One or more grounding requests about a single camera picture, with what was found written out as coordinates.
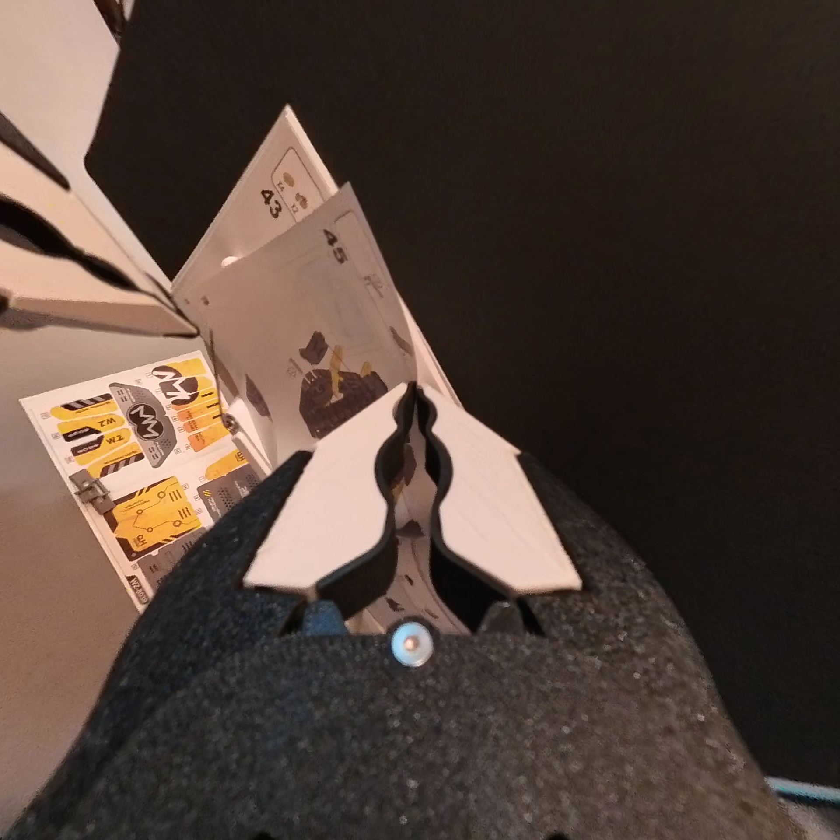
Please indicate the instruction booklet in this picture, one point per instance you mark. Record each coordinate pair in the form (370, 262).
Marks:
(315, 308)

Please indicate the dark grey toy connector piece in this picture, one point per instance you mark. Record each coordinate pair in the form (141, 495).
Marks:
(92, 491)

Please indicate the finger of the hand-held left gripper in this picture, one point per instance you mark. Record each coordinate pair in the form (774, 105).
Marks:
(98, 223)
(98, 315)

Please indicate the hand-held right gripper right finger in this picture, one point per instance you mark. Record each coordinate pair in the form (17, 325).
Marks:
(505, 518)

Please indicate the yellow sticker sheet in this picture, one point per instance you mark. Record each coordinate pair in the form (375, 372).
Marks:
(164, 459)

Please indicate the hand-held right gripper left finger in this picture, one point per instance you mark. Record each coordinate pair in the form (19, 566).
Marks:
(315, 512)

